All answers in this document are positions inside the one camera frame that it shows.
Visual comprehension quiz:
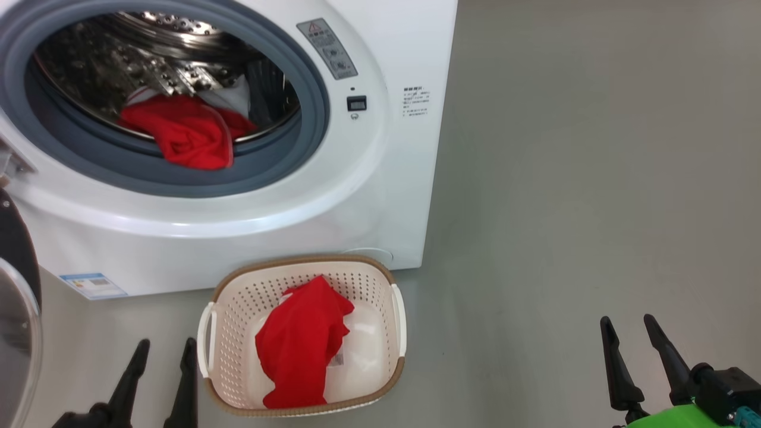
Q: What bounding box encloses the dark round glass washer door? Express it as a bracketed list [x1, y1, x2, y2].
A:
[0, 189, 43, 428]

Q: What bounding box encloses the dark grey garment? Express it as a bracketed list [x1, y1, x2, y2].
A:
[246, 58, 287, 127]

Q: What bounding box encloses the white front-load washing machine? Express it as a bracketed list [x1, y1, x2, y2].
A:
[0, 0, 459, 301]

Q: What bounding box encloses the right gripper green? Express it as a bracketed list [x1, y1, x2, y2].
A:
[599, 314, 738, 428]

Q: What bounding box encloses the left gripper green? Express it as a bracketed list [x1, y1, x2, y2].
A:
[52, 337, 199, 428]

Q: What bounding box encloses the blue energy label sticker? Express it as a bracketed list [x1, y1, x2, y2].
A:
[59, 272, 129, 300]

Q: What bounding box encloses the red garment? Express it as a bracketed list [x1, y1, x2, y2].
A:
[117, 93, 258, 172]
[254, 275, 356, 410]

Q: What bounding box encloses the white garment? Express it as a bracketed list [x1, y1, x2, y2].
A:
[198, 75, 251, 118]

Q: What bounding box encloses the cream perforated laundry basket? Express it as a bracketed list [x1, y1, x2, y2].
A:
[196, 254, 408, 417]

